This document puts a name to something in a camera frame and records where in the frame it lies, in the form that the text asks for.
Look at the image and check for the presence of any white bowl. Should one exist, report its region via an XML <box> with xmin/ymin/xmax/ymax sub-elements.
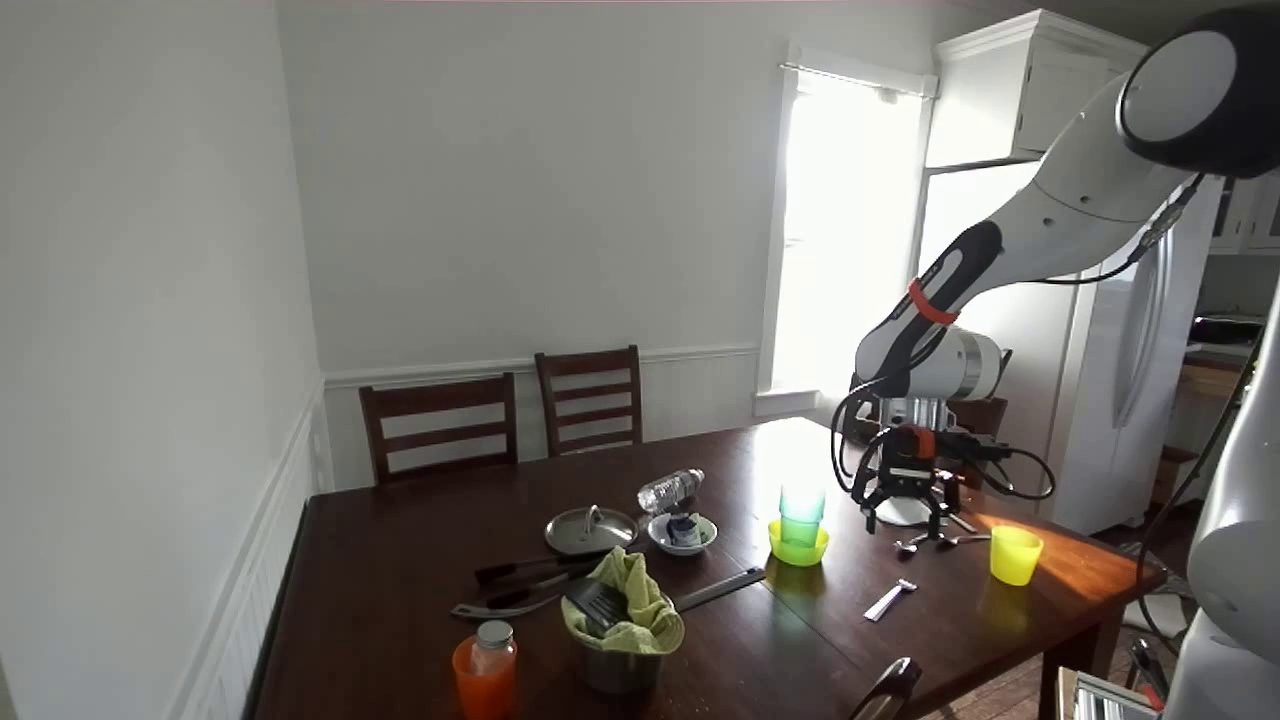
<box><xmin>641</xmin><ymin>508</ymin><xmax>725</xmax><ymax>561</ymax></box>

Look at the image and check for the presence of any metal pot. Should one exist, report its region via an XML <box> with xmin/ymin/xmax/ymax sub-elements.
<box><xmin>562</xmin><ymin>585</ymin><xmax>682</xmax><ymax>702</ymax></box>

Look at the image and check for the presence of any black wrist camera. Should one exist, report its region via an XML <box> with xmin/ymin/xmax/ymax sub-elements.
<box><xmin>871</xmin><ymin>448</ymin><xmax>973</xmax><ymax>491</ymax></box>

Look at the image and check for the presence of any clear plastic water bottle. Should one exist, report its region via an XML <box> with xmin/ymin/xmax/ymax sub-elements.
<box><xmin>630</xmin><ymin>463</ymin><xmax>712</xmax><ymax>520</ymax></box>

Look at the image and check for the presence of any black spatula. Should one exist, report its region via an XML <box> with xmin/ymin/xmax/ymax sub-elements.
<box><xmin>470</xmin><ymin>551</ymin><xmax>602</xmax><ymax>597</ymax></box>

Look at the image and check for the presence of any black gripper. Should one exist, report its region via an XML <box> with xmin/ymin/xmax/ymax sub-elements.
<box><xmin>858</xmin><ymin>426</ymin><xmax>975</xmax><ymax>544</ymax></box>

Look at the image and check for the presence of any yellow-green cloth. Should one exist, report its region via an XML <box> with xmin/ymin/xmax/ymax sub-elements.
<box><xmin>557</xmin><ymin>544</ymin><xmax>687</xmax><ymax>661</ymax></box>

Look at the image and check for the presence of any orange juice bottle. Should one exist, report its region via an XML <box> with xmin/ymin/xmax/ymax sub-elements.
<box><xmin>449</xmin><ymin>616</ymin><xmax>519</xmax><ymax>720</ymax></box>

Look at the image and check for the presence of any tall white cabinet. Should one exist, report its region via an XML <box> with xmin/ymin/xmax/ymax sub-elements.
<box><xmin>925</xmin><ymin>9</ymin><xmax>1151</xmax><ymax>172</ymax></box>

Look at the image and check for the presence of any green plastic cup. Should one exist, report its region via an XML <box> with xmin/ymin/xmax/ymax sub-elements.
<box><xmin>763</xmin><ymin>518</ymin><xmax>831</xmax><ymax>571</ymax></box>

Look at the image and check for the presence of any silver metal fork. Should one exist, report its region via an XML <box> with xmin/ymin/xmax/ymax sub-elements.
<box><xmin>858</xmin><ymin>576</ymin><xmax>918</xmax><ymax>629</ymax></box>

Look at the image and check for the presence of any yellow plastic cup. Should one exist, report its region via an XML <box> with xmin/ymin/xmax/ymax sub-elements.
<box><xmin>984</xmin><ymin>520</ymin><xmax>1046</xmax><ymax>592</ymax></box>

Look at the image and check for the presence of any white glass-door wall cabinet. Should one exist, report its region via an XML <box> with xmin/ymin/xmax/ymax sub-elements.
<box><xmin>1204</xmin><ymin>169</ymin><xmax>1280</xmax><ymax>259</ymax></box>

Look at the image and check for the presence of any metal pot lid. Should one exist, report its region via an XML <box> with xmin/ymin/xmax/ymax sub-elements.
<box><xmin>540</xmin><ymin>502</ymin><xmax>641</xmax><ymax>561</ymax></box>

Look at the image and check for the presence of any bright window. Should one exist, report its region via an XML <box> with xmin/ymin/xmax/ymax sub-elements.
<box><xmin>763</xmin><ymin>57</ymin><xmax>930</xmax><ymax>403</ymax></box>

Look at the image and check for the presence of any white refrigerator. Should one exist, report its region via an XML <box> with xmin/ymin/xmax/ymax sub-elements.
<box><xmin>917</xmin><ymin>156</ymin><xmax>1223</xmax><ymax>536</ymax></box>

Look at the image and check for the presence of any dark metal ladle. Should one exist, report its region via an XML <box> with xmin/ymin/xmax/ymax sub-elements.
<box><xmin>449</xmin><ymin>571</ymin><xmax>591</xmax><ymax>629</ymax></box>

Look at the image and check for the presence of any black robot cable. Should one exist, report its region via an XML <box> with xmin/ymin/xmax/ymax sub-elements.
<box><xmin>826</xmin><ymin>172</ymin><xmax>1204</xmax><ymax>536</ymax></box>

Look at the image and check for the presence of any robot mounting stand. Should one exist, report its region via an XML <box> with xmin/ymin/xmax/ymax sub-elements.
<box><xmin>1054</xmin><ymin>666</ymin><xmax>1162</xmax><ymax>720</ymax></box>

